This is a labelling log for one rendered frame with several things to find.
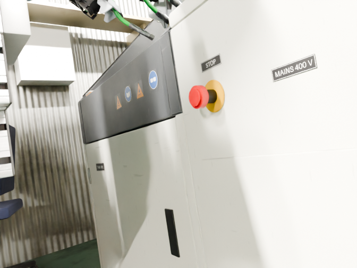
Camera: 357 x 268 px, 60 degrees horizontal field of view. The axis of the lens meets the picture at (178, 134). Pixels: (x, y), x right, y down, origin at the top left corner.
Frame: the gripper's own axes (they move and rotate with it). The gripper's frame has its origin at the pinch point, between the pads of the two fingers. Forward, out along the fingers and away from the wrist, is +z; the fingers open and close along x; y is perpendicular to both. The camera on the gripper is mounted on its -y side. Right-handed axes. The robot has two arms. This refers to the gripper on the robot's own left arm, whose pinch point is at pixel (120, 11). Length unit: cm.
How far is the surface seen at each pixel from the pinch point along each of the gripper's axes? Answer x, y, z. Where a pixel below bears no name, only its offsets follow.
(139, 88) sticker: 25.5, 22.6, 35.5
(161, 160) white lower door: 26, 33, 50
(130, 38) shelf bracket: -189, -56, -105
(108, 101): 8.6, 28.1, 23.0
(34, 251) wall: -164, 148, -28
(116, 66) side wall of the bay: -19.3, 12.5, 1.5
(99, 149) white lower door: -5.9, 41.4, 24.4
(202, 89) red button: 47, 21, 53
